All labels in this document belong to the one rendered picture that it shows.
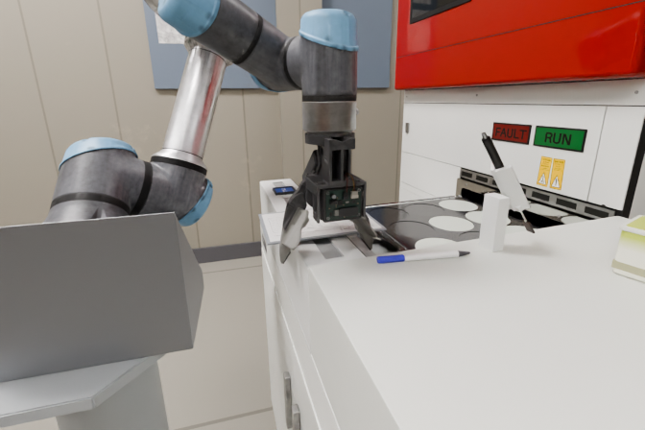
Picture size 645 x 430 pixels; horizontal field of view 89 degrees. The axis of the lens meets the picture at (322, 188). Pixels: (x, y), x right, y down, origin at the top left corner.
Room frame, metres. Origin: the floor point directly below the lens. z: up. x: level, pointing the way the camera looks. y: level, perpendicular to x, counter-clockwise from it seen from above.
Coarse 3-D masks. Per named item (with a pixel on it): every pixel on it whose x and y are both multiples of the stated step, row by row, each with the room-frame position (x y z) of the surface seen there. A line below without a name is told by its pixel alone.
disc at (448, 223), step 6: (438, 216) 0.79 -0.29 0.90; (444, 216) 0.79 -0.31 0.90; (450, 216) 0.79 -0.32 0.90; (432, 222) 0.75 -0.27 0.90; (438, 222) 0.75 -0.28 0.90; (444, 222) 0.75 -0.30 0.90; (450, 222) 0.75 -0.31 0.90; (456, 222) 0.75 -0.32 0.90; (462, 222) 0.75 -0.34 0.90; (468, 222) 0.75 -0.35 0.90; (444, 228) 0.71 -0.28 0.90; (450, 228) 0.71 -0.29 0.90; (456, 228) 0.70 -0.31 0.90; (462, 228) 0.70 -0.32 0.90; (468, 228) 0.70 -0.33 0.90
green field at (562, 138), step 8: (544, 128) 0.78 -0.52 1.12; (536, 136) 0.79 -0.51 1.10; (544, 136) 0.77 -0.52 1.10; (552, 136) 0.75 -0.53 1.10; (560, 136) 0.74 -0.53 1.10; (568, 136) 0.72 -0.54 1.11; (576, 136) 0.70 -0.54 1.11; (544, 144) 0.77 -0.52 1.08; (552, 144) 0.75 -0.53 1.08; (560, 144) 0.73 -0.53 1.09; (568, 144) 0.72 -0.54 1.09; (576, 144) 0.70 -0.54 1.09
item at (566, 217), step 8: (464, 184) 0.99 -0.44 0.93; (472, 184) 0.96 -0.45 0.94; (480, 184) 0.94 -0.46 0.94; (456, 192) 1.02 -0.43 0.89; (464, 192) 1.01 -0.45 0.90; (480, 192) 0.93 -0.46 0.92; (488, 192) 0.90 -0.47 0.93; (496, 192) 0.87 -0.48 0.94; (528, 200) 0.78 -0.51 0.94; (528, 208) 0.77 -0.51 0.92; (536, 208) 0.75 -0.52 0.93; (544, 208) 0.73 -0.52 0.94; (552, 208) 0.72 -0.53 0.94; (560, 208) 0.71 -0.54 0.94; (544, 216) 0.73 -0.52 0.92; (552, 216) 0.71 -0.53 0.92; (560, 216) 0.70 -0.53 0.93; (568, 216) 0.68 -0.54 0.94; (576, 216) 0.66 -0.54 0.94; (584, 216) 0.66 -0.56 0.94
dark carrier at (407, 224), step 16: (368, 208) 0.85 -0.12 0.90; (384, 208) 0.86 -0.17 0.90; (400, 208) 0.85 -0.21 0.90; (416, 208) 0.85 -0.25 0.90; (432, 208) 0.85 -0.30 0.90; (480, 208) 0.84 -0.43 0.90; (384, 224) 0.74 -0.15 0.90; (400, 224) 0.74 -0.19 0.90; (416, 224) 0.74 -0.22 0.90; (480, 224) 0.73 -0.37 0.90; (512, 224) 0.73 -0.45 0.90; (400, 240) 0.64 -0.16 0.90; (416, 240) 0.64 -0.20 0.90; (464, 240) 0.64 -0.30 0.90
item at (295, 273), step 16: (272, 192) 0.82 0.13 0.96; (272, 208) 0.73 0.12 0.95; (320, 240) 0.52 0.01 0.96; (336, 240) 0.51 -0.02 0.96; (288, 256) 0.56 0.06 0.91; (304, 256) 0.46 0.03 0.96; (320, 256) 0.46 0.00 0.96; (336, 256) 0.46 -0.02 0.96; (352, 256) 0.45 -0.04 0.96; (288, 272) 0.56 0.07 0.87; (304, 272) 0.44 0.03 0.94; (288, 288) 0.57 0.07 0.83; (304, 288) 0.44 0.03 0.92; (304, 304) 0.44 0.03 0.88; (304, 320) 0.45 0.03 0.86
